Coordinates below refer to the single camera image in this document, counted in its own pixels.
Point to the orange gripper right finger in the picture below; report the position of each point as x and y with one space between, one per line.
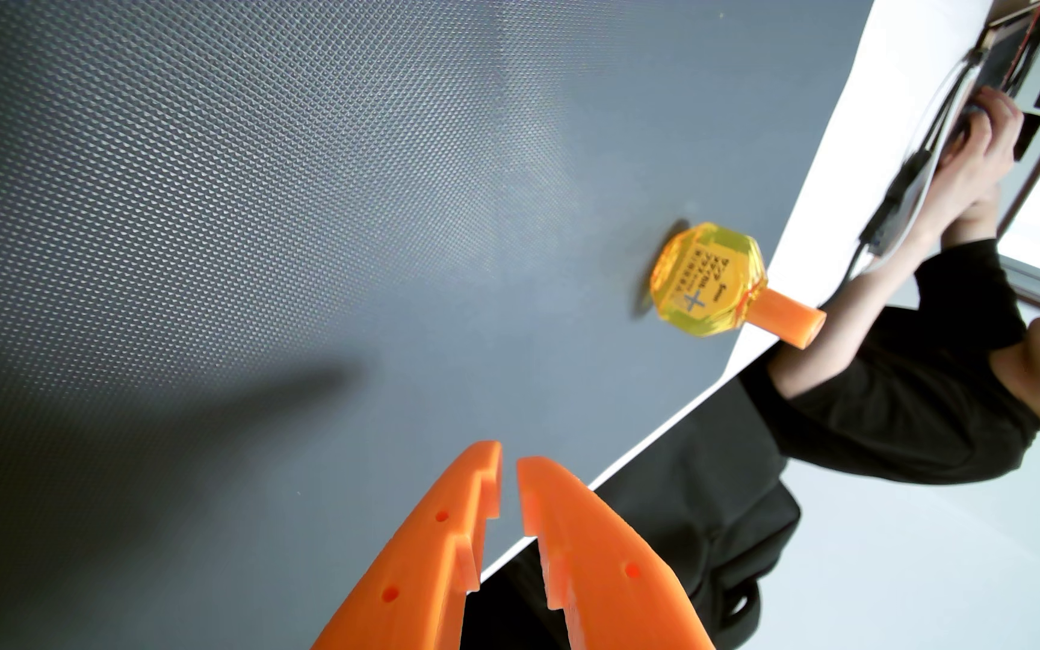
601 578

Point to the yellow eyedrops bottle orange cap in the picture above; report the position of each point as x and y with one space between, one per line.
710 280

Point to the black bag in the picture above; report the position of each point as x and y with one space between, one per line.
700 505

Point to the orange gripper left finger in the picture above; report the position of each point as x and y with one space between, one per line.
430 560

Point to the person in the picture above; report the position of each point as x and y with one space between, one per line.
926 397

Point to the person's hand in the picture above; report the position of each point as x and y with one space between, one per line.
971 171

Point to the dark grey textured mat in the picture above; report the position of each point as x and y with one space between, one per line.
303 226

